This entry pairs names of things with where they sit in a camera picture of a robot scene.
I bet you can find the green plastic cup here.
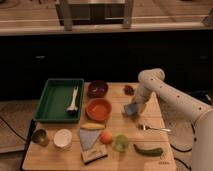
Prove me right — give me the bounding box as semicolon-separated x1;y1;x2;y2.
114;134;129;152

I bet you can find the green chili pepper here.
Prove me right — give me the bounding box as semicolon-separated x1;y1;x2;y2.
133;144;163;157

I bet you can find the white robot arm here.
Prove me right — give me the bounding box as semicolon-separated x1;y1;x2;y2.
133;68;213;171

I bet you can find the grey-blue triangular cloth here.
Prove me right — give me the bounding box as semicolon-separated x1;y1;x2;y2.
79;129;101;151

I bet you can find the orange bowl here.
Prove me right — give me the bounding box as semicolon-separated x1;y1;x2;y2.
85;98;112;122

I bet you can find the green plastic tray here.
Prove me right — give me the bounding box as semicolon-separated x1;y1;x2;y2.
35;79;84;123

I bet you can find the white dish brush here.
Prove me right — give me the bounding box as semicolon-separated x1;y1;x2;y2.
67;87;78;112

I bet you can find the white frame stand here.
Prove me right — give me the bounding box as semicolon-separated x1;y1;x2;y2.
55;0;134;31

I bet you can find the metal cup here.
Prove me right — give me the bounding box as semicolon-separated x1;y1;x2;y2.
32;129;49;147

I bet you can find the black power cable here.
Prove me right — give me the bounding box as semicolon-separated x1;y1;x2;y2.
169;123;196;171

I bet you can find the wooden block brush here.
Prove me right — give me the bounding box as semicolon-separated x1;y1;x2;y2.
81;145;108;165

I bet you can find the dried red berries pile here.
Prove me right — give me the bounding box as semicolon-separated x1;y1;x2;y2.
124;85;135;96

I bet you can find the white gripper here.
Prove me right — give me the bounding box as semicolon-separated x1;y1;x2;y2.
133;85;151;115

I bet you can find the metal fork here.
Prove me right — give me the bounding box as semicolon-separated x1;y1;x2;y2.
137;124;171;132

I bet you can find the dark purple bowl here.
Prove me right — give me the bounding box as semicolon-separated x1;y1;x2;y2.
87;80;108;98

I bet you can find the orange peach fruit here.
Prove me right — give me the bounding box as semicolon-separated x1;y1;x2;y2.
100;131;113;144

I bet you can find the blue sponge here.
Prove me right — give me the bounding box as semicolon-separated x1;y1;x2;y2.
124;103;138;116

